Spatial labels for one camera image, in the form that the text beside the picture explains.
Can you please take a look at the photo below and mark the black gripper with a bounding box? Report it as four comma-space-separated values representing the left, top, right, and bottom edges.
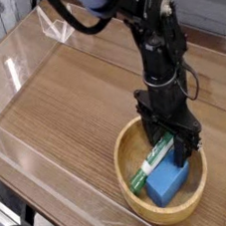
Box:
133, 71, 201, 168

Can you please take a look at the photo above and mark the green white marker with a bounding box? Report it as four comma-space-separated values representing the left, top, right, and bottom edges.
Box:
129, 131, 174, 195

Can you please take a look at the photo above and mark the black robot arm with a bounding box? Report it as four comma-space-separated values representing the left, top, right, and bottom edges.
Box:
47, 0, 201, 167

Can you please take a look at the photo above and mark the brown wooden bowl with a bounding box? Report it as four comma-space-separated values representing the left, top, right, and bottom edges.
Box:
113, 116, 208, 225

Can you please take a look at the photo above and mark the blue rectangular block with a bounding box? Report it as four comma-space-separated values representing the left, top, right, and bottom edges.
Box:
145, 150, 190, 208

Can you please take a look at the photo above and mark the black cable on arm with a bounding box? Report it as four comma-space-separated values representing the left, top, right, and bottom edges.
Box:
174, 59, 201, 103

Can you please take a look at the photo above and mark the clear acrylic corner bracket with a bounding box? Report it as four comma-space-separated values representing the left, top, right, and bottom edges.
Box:
36, 7, 75, 44

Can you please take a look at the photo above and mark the clear acrylic tray wall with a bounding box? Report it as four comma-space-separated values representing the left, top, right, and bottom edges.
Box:
0, 126, 152, 226

